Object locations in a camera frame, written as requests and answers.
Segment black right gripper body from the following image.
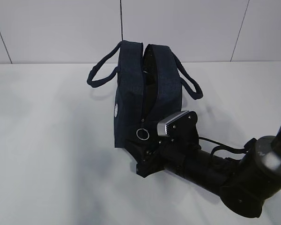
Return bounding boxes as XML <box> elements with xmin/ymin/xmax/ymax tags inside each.
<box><xmin>136</xmin><ymin>140</ymin><xmax>173</xmax><ymax>178</ymax></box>

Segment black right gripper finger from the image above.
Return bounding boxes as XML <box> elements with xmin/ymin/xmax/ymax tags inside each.
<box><xmin>125</xmin><ymin>139</ymin><xmax>155</xmax><ymax>164</ymax></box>

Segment silver zipper pull ring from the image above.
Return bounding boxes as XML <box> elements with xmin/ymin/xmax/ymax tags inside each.
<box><xmin>135</xmin><ymin>119</ymin><xmax>150</xmax><ymax>141</ymax></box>

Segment dark navy fabric lunch bag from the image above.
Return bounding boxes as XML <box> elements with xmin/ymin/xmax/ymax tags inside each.
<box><xmin>87</xmin><ymin>40</ymin><xmax>203</xmax><ymax>148</ymax></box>

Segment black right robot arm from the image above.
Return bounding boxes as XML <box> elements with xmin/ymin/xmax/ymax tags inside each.
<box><xmin>125</xmin><ymin>111</ymin><xmax>281</xmax><ymax>218</ymax></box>

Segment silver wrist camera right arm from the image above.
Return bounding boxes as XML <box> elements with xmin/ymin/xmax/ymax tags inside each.
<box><xmin>156</xmin><ymin>111</ymin><xmax>199</xmax><ymax>142</ymax></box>

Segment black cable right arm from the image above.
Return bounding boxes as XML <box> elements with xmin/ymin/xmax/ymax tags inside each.
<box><xmin>199</xmin><ymin>137</ymin><xmax>246</xmax><ymax>162</ymax></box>

